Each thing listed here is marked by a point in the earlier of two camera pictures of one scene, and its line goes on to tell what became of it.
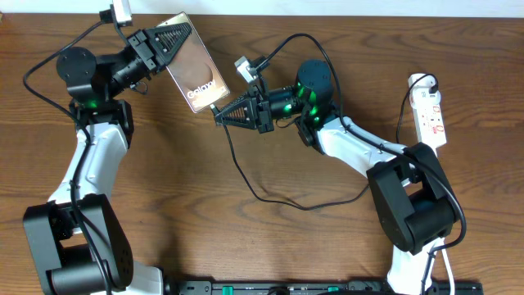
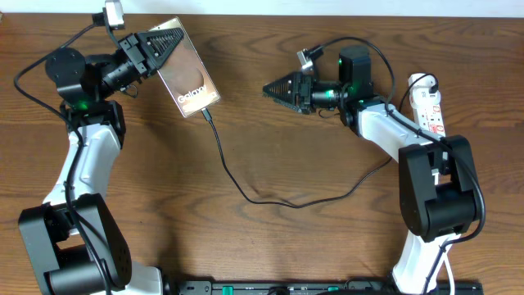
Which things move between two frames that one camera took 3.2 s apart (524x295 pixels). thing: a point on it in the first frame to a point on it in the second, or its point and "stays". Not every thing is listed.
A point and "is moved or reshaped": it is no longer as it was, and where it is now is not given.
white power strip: x=426 y=114 stays
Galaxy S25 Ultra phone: x=194 y=70 is moved or reshaped
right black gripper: x=258 y=111 to x=300 y=85
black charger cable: x=266 y=200 is moved or reshaped
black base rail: x=317 y=287 stays
